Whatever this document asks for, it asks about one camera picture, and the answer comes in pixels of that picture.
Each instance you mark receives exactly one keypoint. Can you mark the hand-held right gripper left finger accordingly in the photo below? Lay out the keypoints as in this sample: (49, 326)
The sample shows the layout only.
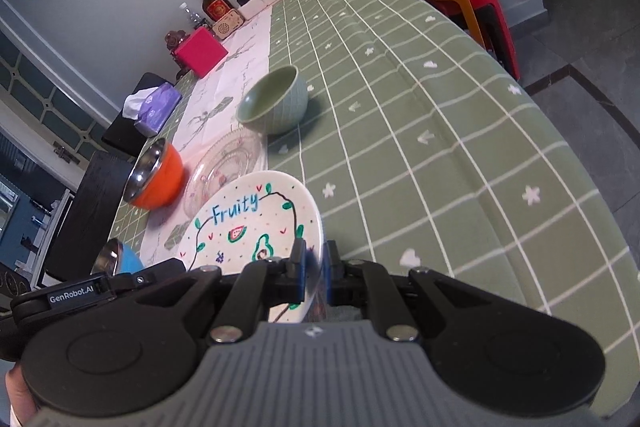
(301, 268)

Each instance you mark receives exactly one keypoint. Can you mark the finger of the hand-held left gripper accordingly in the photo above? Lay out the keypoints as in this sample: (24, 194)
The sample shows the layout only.
(145, 274)

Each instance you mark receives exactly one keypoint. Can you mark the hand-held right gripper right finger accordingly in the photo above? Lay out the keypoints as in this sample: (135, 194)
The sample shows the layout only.
(330, 268)

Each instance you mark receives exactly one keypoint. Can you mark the blue steel-lined bowl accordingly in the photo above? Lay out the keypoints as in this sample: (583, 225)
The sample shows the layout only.
(131, 260)

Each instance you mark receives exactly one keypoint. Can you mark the white fruit-print plate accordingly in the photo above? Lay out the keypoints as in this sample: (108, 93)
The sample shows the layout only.
(250, 217)

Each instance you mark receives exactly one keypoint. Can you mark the orange steel-lined bowl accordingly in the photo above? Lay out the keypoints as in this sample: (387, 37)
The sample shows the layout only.
(165, 182)

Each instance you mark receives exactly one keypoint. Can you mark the clear glass plate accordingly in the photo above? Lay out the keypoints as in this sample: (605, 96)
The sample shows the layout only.
(225, 157)

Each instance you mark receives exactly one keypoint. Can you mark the green ceramic bowl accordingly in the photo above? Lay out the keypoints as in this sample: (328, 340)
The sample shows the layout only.
(280, 107)

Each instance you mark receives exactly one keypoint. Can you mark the person's left hand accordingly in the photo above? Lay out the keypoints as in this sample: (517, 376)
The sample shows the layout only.
(19, 399)

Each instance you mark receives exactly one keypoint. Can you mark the purple tissue pack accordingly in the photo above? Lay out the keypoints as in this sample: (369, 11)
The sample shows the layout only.
(162, 104)

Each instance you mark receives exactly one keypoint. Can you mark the green checked tablecloth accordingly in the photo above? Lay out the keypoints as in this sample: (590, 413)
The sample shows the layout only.
(425, 107)

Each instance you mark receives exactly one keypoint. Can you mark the white panelled cabinet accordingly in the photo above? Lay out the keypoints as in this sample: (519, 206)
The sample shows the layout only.
(45, 107)

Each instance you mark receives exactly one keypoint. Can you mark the white deer-print table runner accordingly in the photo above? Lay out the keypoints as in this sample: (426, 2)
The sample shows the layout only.
(240, 52)

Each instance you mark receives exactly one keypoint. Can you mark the pink box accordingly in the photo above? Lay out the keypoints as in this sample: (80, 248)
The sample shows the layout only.
(200, 52)

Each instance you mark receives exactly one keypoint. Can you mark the brown figurine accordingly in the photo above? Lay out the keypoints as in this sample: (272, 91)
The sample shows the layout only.
(175, 42)

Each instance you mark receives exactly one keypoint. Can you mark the wooden radio box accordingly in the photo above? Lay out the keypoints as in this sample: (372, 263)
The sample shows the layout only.
(227, 26)

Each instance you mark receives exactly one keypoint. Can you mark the small clear bottle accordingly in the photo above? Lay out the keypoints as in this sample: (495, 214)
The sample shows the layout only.
(189, 14)

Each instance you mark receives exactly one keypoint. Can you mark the red-label liquor bottle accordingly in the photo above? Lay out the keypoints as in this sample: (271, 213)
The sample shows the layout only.
(216, 6)

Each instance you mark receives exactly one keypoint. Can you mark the red plastic stool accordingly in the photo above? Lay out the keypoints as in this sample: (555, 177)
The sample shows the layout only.
(495, 22)

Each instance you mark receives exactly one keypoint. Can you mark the orange plastic stool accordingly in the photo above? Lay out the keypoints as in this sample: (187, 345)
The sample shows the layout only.
(465, 2)

